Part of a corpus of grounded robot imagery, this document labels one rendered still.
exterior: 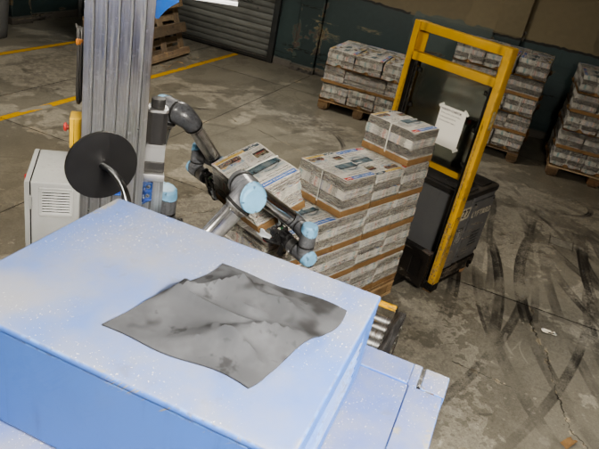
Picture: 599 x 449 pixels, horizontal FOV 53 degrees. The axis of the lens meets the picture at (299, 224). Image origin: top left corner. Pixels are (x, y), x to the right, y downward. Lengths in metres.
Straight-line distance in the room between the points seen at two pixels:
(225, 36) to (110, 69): 8.53
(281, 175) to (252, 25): 7.93
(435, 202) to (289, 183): 1.96
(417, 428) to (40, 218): 1.89
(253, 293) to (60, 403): 0.34
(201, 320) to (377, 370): 0.46
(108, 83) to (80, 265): 1.44
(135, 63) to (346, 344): 1.69
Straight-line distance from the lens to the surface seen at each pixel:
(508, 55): 4.11
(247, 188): 2.40
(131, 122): 2.53
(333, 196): 3.52
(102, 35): 2.44
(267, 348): 0.96
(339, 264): 3.78
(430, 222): 4.70
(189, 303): 1.02
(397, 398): 1.27
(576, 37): 9.70
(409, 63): 4.47
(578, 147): 8.24
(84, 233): 1.22
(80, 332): 0.97
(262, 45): 10.66
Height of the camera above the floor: 2.36
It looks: 27 degrees down
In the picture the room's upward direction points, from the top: 12 degrees clockwise
